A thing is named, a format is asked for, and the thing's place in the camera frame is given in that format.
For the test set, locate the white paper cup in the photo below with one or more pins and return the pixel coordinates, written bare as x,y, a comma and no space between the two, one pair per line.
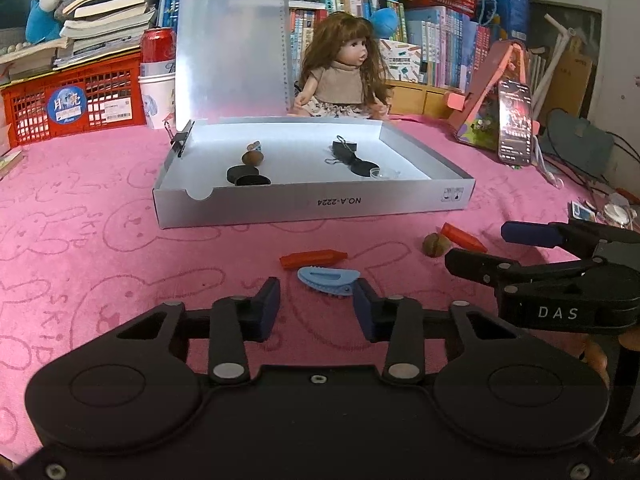
158,98

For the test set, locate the row of upright books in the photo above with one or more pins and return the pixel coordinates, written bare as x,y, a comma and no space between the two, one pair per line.
453,44

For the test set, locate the black round cap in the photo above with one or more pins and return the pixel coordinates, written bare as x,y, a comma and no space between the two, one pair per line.
244,175

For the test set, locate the blue hair clip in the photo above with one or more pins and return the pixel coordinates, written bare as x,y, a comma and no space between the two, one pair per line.
330,281

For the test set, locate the red soda can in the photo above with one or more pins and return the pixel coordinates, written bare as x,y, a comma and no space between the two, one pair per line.
158,50

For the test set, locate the red plastic basket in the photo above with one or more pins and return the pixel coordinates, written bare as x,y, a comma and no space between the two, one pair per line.
89,97

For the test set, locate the pink bunny towel mat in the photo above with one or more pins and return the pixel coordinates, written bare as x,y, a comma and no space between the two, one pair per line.
81,253

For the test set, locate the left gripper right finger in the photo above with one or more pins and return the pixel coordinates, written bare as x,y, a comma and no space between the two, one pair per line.
397,320

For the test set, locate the walnut on mat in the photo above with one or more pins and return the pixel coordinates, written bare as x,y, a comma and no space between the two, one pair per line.
436,245

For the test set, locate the translucent clipboard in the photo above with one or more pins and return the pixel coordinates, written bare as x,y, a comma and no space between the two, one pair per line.
233,59

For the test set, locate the pink phone stand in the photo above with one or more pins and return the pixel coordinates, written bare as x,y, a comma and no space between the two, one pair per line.
474,120

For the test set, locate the small clear cap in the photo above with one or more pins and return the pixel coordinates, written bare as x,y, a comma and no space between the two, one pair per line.
379,173

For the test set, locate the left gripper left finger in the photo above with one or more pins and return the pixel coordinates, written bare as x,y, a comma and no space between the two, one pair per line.
233,321

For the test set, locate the wooden drawer box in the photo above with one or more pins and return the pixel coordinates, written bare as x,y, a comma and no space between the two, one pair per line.
411,98

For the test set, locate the white cardboard box tray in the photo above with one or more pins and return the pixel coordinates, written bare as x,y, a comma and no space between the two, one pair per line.
193,190

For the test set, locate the operator right hand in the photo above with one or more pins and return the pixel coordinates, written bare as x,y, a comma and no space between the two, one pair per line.
597,358

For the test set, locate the smartphone on stand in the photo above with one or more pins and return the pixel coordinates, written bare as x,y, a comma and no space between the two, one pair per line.
515,123

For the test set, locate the black round disc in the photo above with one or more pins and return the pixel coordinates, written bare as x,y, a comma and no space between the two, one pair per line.
363,168

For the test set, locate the black binder clip on box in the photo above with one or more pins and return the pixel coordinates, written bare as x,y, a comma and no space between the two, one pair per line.
178,138

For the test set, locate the blue white plush left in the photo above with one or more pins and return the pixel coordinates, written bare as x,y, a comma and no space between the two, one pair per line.
41,24

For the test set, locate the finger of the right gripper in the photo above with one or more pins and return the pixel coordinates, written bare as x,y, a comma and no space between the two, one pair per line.
485,269
578,237

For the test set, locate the brown haired doll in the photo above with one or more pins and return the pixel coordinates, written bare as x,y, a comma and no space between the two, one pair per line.
342,72

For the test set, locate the black binder clip in box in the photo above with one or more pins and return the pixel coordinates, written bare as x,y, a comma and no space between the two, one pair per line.
342,152

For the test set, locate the stack of books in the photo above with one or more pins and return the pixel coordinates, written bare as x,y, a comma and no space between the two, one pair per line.
90,29

